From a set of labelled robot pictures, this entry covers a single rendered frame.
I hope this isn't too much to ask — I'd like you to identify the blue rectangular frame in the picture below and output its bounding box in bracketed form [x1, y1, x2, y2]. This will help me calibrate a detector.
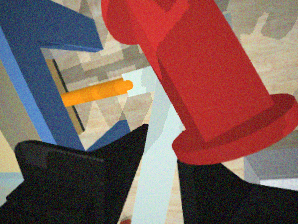
[0, 0, 131, 151]

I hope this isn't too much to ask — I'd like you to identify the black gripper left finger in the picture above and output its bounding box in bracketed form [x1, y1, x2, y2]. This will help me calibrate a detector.
[14, 124, 149, 224]

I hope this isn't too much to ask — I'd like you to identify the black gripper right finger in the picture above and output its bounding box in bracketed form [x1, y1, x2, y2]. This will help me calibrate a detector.
[177, 159, 298, 224]

